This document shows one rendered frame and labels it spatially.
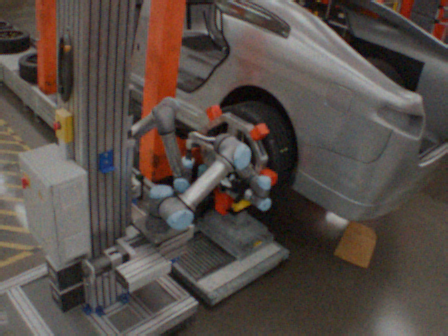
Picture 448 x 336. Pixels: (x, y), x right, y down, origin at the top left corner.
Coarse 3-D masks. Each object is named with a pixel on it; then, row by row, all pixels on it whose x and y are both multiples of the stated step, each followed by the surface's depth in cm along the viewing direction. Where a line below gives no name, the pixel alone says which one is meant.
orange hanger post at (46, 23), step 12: (36, 0) 388; (48, 0) 382; (36, 12) 394; (48, 12) 388; (48, 24) 394; (48, 36) 400; (48, 48) 407; (48, 60) 413; (48, 72) 419; (48, 84) 425
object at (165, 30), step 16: (160, 0) 257; (176, 0) 259; (160, 16) 261; (176, 16) 265; (160, 32) 266; (176, 32) 271; (160, 48) 270; (176, 48) 278; (160, 64) 275; (176, 64) 285; (144, 80) 292; (160, 80) 282; (176, 80) 292; (144, 96) 297; (160, 96) 288; (144, 112) 302; (144, 144) 313; (160, 144) 309; (144, 160) 319; (160, 160) 316; (144, 176) 325; (160, 176) 324
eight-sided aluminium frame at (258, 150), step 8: (216, 120) 298; (224, 120) 293; (232, 120) 287; (240, 120) 288; (208, 128) 306; (240, 128) 284; (248, 128) 280; (208, 136) 314; (248, 136) 281; (256, 144) 281; (200, 152) 319; (208, 152) 319; (256, 152) 280; (264, 152) 282; (264, 160) 281; (256, 168) 284; (264, 168) 285; (232, 192) 307
